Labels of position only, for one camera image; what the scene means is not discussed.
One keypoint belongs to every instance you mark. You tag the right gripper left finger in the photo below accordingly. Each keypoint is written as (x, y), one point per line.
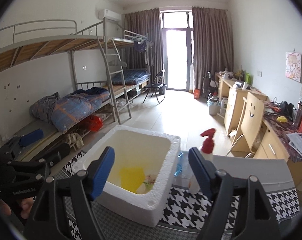
(48, 218)

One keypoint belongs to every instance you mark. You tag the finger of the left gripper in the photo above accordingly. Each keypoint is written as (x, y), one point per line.
(31, 137)
(55, 155)

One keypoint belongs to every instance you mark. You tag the houndstooth tablecloth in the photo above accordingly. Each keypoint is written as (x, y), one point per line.
(184, 214)

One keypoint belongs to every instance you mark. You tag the floral green tissue pack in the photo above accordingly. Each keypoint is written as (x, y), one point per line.
(147, 184)

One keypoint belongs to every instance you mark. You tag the papers on desk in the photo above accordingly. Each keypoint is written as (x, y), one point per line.
(295, 141)

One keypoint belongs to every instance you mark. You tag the brown curtain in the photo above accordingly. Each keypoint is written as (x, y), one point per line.
(147, 51)
(213, 43)

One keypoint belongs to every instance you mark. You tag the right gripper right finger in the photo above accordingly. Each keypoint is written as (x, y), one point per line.
(255, 218)

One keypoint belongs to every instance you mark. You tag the smiley wooden chair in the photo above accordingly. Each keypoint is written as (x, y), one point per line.
(249, 127)

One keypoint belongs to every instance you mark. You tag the right brown curtain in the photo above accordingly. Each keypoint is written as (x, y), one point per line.
(213, 43)

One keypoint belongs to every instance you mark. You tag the wooden desk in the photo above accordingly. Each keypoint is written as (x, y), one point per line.
(272, 139)

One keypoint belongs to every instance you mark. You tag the black folding chair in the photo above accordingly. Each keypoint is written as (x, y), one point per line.
(157, 87)

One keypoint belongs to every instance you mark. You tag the left brown curtain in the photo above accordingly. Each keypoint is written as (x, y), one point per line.
(147, 51)

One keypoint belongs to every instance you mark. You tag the blue plaid quilt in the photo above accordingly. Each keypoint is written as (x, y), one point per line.
(65, 112)

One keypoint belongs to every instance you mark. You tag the white air conditioner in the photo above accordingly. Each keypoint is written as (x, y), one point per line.
(109, 15)

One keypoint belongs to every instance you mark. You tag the yellow object on desk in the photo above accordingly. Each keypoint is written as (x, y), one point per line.
(282, 119)

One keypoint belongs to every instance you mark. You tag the cartoon wall picture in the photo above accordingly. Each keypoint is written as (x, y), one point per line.
(293, 66)

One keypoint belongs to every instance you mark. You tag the white bucket on floor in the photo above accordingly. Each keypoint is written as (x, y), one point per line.
(213, 105)

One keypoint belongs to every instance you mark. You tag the red plastic bag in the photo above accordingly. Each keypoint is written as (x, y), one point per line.
(92, 123)

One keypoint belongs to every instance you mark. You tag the white foam box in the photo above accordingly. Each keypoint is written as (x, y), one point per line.
(155, 152)

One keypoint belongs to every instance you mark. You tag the orange box on floor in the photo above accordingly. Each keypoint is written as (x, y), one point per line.
(197, 93)

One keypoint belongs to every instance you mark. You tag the glass balcony door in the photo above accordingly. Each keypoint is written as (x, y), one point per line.
(177, 33)

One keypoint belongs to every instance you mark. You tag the left hand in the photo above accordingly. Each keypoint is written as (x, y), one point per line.
(25, 204)

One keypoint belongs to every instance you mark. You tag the metal bunk bed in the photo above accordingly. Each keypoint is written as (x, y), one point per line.
(36, 48)

